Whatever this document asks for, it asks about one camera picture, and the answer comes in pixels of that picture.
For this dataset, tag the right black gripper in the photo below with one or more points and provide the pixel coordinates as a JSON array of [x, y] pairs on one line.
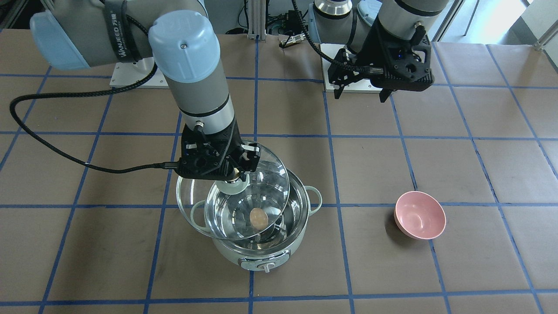
[[232, 147]]

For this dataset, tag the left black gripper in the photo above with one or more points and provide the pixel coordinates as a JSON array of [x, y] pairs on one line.
[[372, 49]]

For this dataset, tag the brown egg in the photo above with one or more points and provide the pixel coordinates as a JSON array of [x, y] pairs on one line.
[[259, 219]]

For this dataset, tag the glass pot lid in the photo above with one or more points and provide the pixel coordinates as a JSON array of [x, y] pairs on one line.
[[267, 187]]

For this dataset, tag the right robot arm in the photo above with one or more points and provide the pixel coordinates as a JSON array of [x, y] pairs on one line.
[[178, 35]]

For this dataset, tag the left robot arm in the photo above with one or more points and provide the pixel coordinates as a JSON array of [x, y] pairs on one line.
[[335, 24]]

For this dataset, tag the pale green steel pot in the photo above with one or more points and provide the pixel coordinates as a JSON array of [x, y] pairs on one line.
[[269, 248]]

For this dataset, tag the pink bowl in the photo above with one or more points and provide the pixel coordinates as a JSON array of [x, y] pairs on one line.
[[419, 216]]

